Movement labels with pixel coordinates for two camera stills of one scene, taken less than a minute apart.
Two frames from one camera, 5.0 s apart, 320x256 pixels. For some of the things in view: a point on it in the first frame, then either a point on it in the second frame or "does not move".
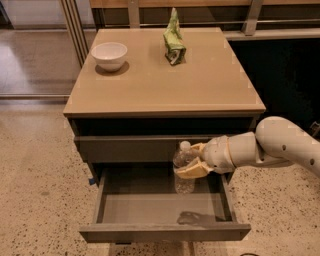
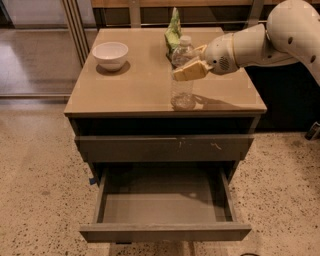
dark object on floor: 315,129 does not move
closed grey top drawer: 134,148 does not move
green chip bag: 175,48 does not move
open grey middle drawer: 139,204 does not move
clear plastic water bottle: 184,157 → 183,92
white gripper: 215,154 → 219,56
